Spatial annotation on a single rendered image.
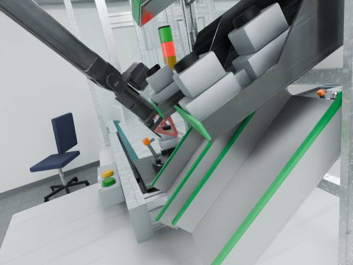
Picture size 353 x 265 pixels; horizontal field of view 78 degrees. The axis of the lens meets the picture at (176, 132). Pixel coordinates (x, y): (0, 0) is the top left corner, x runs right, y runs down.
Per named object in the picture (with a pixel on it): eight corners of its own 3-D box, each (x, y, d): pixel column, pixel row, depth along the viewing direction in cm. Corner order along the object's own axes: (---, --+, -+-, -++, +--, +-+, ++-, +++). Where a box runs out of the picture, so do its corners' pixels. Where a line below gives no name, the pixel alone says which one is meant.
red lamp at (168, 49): (165, 56, 81) (163, 42, 80) (161, 58, 86) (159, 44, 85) (177, 54, 83) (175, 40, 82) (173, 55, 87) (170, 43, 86)
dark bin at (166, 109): (164, 120, 34) (134, 80, 32) (156, 109, 47) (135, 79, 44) (308, 12, 34) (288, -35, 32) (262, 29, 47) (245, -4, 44)
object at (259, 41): (260, 82, 24) (228, 25, 22) (241, 82, 29) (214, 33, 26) (320, 37, 24) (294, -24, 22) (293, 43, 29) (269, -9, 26)
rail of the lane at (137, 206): (137, 244, 55) (127, 207, 52) (112, 149, 137) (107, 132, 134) (158, 235, 57) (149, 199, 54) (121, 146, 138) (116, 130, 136)
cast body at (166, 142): (162, 151, 69) (158, 129, 67) (159, 146, 73) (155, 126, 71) (187, 143, 71) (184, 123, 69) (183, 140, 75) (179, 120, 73)
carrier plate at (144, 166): (148, 195, 59) (146, 189, 58) (134, 165, 81) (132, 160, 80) (225, 168, 66) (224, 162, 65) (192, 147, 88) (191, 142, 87)
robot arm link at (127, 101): (110, 96, 65) (113, 95, 59) (124, 78, 66) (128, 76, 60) (128, 111, 67) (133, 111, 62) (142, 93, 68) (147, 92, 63)
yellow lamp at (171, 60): (167, 70, 83) (165, 57, 81) (164, 71, 87) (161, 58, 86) (179, 68, 84) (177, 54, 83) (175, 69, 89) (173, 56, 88)
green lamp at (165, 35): (162, 42, 80) (159, 28, 79) (158, 44, 85) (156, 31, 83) (175, 40, 82) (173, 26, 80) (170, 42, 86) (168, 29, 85)
